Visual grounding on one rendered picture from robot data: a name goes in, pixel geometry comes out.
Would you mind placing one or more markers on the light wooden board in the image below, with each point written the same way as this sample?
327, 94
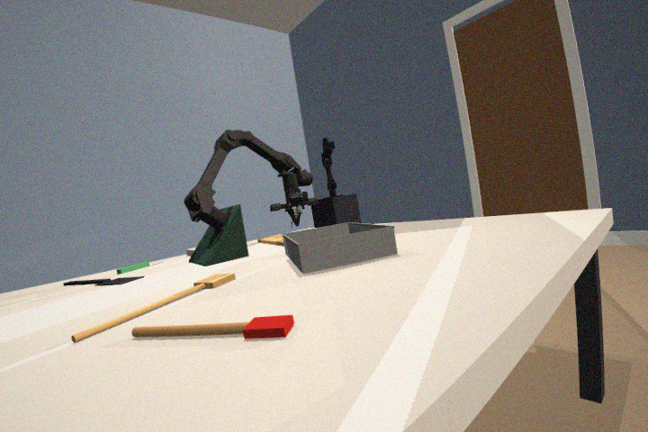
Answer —
274, 240

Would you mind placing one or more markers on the wooden stick with red block end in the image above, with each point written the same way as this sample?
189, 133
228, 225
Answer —
260, 327

